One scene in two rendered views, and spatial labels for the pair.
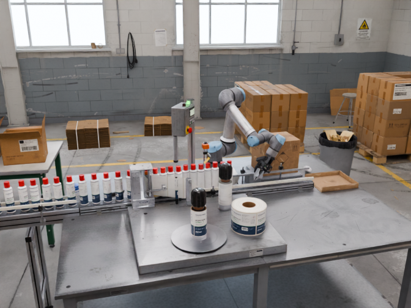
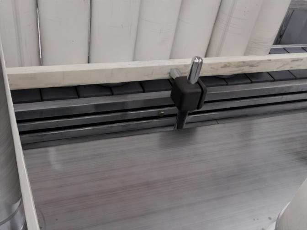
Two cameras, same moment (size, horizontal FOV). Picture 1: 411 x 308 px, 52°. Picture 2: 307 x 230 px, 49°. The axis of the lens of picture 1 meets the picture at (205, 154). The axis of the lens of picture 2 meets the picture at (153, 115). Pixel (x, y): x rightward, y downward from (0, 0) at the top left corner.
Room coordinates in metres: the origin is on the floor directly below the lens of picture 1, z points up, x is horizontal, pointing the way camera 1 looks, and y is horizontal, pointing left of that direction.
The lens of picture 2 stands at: (2.33, 0.04, 1.11)
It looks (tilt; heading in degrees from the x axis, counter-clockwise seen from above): 39 degrees down; 347
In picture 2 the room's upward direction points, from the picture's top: 12 degrees clockwise
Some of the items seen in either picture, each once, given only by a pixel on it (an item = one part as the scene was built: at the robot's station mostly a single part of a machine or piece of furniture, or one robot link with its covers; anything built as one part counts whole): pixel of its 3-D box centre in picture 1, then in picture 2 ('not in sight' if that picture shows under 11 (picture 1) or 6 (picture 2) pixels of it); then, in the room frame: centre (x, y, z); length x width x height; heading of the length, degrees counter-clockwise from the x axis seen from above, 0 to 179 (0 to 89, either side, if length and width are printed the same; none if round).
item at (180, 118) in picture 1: (183, 119); not in sight; (2.73, 0.15, 1.38); 0.17 x 0.10 x 0.19; 160
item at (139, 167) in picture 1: (140, 166); not in sight; (2.48, 0.41, 1.14); 0.14 x 0.11 x 0.01; 105
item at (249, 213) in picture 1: (248, 216); not in sight; (2.18, -0.25, 0.95); 0.20 x 0.20 x 0.14
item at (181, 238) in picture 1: (199, 237); not in sight; (2.05, 0.04, 0.89); 0.31 x 0.31 x 0.01
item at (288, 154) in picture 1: (274, 153); not in sight; (3.17, -0.55, 0.99); 0.30 x 0.24 x 0.27; 107
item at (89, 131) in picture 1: (88, 134); not in sight; (6.42, 1.85, 0.16); 0.65 x 0.54 x 0.32; 103
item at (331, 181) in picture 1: (331, 180); not in sight; (2.93, -0.94, 0.85); 0.30 x 0.26 x 0.04; 105
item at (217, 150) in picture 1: (214, 151); not in sight; (3.03, -0.07, 1.05); 0.13 x 0.12 x 0.14; 137
